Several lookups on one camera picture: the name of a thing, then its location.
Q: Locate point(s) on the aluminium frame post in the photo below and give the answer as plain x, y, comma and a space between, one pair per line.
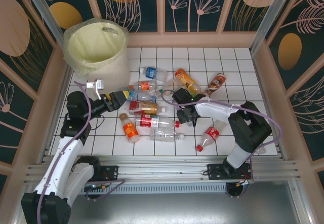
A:
43, 13
273, 13

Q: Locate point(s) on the cream waste bin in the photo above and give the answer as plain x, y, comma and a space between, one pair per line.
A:
83, 44

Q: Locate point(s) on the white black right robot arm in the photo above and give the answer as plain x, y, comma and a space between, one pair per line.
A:
215, 110

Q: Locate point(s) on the clear bottle orange label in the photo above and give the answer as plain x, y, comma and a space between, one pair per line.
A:
144, 85

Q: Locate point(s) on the orange NFC juice bottle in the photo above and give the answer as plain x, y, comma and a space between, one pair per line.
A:
130, 130

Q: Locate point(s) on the clear bottle red label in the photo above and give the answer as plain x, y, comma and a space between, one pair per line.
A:
149, 120

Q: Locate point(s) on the clear bottle blue label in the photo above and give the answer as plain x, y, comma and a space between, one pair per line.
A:
151, 72

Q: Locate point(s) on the clear unlabelled bottle white cap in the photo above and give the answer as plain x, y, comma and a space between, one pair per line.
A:
164, 135

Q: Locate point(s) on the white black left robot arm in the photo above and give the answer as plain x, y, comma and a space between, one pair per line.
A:
63, 153

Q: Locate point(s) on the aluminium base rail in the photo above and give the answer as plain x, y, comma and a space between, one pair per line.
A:
164, 170

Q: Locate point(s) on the red label cola bottle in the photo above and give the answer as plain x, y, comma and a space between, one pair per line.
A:
210, 135

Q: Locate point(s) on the brown coffee drink bottle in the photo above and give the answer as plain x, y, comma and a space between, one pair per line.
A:
216, 82

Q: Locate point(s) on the clear bottle blue cap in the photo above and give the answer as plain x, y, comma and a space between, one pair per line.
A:
141, 96

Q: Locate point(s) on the beige red milk tea bottle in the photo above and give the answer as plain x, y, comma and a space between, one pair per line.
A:
143, 107

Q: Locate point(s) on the aluminium side rail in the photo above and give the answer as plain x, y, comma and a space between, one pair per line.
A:
267, 94
62, 94

